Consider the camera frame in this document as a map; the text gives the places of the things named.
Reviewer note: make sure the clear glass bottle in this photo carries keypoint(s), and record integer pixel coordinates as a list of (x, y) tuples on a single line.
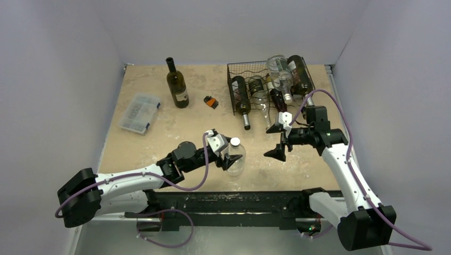
[(280, 74), (237, 153)]

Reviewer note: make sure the dark green wine bottle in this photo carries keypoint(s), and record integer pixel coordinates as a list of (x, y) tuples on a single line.
[(177, 85)]

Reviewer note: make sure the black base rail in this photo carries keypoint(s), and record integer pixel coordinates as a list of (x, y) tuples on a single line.
[(285, 210)]

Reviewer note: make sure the dark bottle upper far right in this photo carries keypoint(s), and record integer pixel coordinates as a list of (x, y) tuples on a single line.
[(302, 81)]

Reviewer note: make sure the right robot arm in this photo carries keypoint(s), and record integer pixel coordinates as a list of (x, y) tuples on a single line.
[(359, 218)]

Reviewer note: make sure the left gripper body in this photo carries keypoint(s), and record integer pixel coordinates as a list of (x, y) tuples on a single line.
[(218, 160)]

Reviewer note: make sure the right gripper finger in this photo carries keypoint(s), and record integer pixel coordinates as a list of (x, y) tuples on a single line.
[(278, 152), (275, 128)]

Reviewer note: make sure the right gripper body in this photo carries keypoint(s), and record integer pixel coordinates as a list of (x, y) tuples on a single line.
[(286, 139)]

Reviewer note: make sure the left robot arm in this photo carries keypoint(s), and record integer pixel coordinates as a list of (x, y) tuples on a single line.
[(88, 195)]

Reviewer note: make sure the clear plastic organizer box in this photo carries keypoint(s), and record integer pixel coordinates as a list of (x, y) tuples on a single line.
[(140, 113)]

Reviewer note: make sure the black wire wine rack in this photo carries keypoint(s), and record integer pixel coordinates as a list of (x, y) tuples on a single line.
[(247, 70)]

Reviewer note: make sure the clear slim empty bottle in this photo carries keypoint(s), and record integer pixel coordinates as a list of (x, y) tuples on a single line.
[(260, 98)]

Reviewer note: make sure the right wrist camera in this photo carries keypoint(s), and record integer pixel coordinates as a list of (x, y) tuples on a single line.
[(283, 122)]

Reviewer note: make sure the orange hex key set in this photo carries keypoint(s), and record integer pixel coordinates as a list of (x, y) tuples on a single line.
[(211, 102)]

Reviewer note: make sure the green bottle silver cap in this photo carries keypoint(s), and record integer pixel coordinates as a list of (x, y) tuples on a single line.
[(242, 102)]

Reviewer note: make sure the red bottle gold cap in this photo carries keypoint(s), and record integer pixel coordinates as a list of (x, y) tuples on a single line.
[(275, 95)]

